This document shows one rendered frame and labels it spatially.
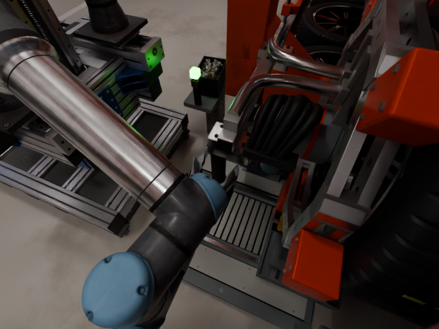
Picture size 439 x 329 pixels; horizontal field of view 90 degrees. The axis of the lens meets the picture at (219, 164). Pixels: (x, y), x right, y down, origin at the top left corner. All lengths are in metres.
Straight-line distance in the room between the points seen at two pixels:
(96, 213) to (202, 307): 0.69
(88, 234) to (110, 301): 1.24
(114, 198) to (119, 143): 0.98
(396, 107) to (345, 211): 0.16
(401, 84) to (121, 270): 0.34
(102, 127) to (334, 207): 0.34
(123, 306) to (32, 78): 0.29
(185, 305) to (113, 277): 1.01
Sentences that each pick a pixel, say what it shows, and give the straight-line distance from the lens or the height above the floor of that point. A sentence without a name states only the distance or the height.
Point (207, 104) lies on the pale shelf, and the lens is 1.25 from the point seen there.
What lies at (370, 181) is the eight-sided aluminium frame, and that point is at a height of 1.01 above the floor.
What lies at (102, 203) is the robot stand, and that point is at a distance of 1.31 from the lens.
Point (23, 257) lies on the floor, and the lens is 1.68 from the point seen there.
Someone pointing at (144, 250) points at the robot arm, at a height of 0.99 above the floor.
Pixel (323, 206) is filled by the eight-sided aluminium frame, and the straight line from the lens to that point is 0.36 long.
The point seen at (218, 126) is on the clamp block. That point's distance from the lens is 0.44.
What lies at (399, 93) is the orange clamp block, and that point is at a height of 1.14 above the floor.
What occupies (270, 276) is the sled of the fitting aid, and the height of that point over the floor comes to 0.17.
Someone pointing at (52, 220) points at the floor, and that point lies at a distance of 1.67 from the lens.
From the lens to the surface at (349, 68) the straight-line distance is 0.53.
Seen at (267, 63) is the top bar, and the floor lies 0.98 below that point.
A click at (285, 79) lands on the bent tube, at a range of 0.47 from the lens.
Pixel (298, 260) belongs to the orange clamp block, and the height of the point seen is 0.88.
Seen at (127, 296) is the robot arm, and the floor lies 1.01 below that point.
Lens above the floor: 1.27
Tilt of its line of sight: 57 degrees down
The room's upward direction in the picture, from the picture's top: straight up
